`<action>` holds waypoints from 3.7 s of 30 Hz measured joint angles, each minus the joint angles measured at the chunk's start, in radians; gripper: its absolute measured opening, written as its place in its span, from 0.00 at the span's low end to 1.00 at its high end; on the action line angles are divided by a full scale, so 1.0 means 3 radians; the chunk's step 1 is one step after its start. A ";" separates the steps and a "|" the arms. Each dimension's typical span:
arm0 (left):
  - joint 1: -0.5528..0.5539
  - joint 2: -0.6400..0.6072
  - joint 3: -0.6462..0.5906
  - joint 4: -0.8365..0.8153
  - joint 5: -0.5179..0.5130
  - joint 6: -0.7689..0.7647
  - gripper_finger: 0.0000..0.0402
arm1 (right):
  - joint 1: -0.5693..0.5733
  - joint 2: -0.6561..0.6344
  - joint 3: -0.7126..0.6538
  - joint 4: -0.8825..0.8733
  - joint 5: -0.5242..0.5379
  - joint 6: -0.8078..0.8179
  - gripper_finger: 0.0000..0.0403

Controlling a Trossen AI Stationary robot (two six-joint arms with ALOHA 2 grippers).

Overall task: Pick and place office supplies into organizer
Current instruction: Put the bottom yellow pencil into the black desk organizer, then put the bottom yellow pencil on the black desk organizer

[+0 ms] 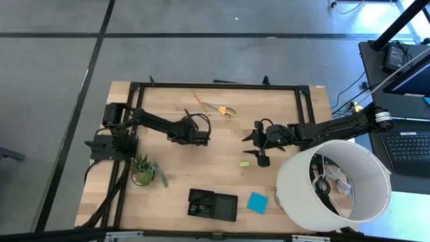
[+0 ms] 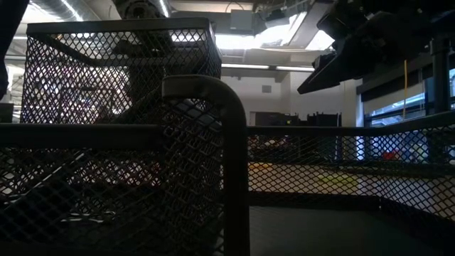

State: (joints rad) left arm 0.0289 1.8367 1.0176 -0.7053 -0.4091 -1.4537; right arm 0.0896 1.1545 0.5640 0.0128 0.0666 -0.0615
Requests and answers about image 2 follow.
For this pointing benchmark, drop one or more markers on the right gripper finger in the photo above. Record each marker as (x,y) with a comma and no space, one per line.
(324,61)
(330,76)

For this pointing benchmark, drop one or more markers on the black mesh desk organizer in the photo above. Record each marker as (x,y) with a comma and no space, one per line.
(231,160)

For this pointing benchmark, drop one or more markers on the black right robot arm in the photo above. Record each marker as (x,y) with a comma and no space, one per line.
(426,10)

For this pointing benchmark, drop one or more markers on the large window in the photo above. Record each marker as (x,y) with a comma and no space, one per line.
(398,106)

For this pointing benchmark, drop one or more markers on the black equipment rack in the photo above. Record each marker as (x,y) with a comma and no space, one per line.
(270,119)

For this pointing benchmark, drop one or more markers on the long fluorescent light strip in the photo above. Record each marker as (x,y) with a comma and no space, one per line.
(249,66)

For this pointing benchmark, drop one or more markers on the grey ventilation box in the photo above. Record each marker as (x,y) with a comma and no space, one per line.
(241,19)

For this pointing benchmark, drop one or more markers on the red object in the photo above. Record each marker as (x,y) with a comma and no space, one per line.
(390,155)

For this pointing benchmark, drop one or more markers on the black monitor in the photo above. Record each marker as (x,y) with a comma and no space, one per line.
(5,113)

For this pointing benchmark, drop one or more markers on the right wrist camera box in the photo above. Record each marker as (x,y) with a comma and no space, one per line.
(337,21)

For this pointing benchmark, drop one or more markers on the black aluminium rig frame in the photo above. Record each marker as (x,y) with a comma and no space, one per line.
(440,78)

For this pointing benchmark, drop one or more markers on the silver ribbed ventilation duct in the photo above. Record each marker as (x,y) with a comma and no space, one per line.
(64,9)

